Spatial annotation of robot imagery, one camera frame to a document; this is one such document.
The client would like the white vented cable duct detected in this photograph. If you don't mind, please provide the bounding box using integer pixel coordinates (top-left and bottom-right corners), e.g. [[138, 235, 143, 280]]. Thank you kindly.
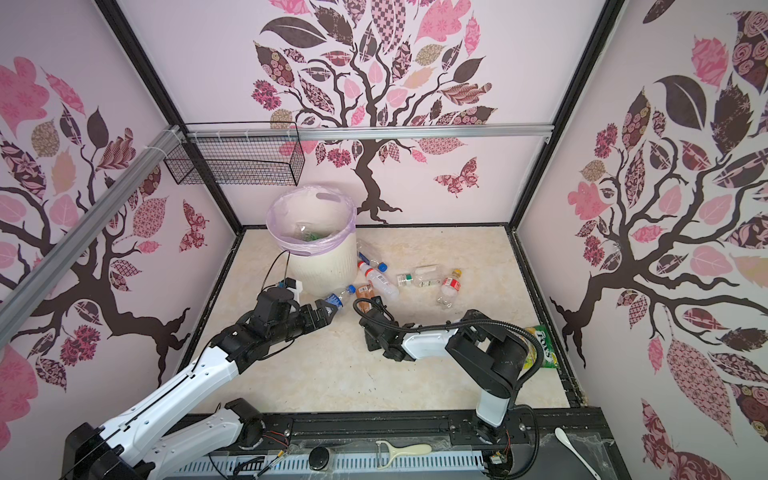
[[169, 451, 485, 479]]

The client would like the brown coffee bottle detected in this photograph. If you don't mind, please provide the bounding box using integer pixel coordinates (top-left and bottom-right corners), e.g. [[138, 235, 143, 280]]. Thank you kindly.
[[356, 284, 375, 299]]

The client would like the blue label water bottle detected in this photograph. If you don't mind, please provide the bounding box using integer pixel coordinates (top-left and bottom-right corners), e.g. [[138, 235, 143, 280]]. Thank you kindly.
[[324, 285, 356, 310]]

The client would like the thin black left cable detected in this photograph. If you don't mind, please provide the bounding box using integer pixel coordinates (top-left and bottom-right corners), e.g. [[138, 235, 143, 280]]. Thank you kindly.
[[260, 250, 292, 295]]

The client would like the aluminium frame bar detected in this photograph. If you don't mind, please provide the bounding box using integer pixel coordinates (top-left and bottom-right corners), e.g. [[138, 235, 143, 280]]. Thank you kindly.
[[1, 125, 182, 345]]

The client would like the cream vegetable peeler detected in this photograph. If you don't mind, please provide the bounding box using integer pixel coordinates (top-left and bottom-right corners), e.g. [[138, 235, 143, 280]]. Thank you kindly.
[[375, 440, 433, 470]]

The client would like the black wire basket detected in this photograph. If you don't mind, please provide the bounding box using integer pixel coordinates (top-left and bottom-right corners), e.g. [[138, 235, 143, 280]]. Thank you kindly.
[[164, 120, 305, 187]]

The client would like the blue cap clear bottle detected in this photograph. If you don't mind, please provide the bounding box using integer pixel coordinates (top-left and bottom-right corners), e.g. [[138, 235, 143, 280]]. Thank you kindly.
[[357, 240, 388, 272]]

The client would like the green yellow snack bag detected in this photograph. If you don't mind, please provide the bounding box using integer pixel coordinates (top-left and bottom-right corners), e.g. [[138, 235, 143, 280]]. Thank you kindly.
[[524, 325, 558, 370]]

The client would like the red cap white bottle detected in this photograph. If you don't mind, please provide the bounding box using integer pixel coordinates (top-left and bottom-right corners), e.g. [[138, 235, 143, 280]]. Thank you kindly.
[[358, 261, 400, 301]]

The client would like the purple bin liner bag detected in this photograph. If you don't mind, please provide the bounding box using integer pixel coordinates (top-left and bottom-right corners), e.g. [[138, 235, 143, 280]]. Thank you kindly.
[[266, 185, 356, 256]]

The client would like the black round knob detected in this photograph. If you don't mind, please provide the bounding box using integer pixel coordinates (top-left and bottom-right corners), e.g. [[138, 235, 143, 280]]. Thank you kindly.
[[307, 446, 331, 471]]

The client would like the white plastic spoon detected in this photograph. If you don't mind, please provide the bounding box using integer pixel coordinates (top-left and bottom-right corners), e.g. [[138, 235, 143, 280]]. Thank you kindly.
[[554, 427, 601, 480]]

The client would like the cream waste bin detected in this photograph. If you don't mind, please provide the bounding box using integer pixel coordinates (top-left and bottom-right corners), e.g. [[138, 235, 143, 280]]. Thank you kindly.
[[288, 233, 358, 297]]

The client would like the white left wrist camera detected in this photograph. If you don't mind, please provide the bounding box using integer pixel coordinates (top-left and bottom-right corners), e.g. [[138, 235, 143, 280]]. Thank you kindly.
[[279, 277, 303, 302]]

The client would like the yellow cap red label bottle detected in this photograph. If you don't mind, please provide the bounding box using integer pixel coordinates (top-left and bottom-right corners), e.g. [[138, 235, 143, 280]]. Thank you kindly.
[[437, 269, 463, 308]]

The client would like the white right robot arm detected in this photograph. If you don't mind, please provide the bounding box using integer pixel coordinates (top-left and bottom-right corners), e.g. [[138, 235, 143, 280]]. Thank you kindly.
[[360, 307, 545, 429]]

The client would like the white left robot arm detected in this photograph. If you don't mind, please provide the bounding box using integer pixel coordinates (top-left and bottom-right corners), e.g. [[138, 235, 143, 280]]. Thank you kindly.
[[61, 286, 341, 479]]

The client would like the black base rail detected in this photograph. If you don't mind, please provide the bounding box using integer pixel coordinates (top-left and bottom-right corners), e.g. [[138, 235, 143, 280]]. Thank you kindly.
[[253, 410, 528, 453]]

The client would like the clear green label bottle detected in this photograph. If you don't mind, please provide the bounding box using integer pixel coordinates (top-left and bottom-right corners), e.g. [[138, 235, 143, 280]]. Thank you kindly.
[[397, 264, 444, 288]]

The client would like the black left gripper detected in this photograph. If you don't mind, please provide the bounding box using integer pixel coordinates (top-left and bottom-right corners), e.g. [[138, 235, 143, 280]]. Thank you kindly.
[[269, 299, 338, 346]]

